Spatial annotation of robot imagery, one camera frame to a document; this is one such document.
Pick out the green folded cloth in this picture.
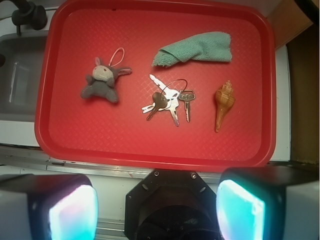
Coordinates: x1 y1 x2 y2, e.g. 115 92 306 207
151 31 232 68

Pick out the bunch of silver keys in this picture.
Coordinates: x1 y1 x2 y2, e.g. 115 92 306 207
149 74 196 127

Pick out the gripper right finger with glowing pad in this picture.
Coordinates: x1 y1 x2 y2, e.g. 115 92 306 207
216 166 320 240

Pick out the brown wooden board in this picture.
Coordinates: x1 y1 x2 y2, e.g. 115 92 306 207
267 0 320 49

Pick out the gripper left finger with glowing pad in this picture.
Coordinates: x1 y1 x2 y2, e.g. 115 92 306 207
0 174 98 240

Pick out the gray plush donkey toy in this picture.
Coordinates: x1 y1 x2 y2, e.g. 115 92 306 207
80 47 132 104

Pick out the gray sink basin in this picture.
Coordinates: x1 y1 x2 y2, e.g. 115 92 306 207
0 31 48 122

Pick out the brown conch seashell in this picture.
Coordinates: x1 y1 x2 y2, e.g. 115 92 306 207
215 80 236 133

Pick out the red plastic tray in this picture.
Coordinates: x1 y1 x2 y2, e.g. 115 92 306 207
35 0 277 172

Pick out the black faucet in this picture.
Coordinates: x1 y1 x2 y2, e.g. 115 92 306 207
11 0 48 36

